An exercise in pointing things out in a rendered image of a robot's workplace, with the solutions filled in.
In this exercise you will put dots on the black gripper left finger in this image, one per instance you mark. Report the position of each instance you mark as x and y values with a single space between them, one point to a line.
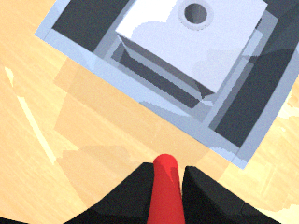
127 203

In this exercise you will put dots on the red peg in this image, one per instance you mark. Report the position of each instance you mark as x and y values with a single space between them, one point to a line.
166 205

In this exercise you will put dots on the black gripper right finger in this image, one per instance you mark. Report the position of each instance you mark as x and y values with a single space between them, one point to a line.
205 201

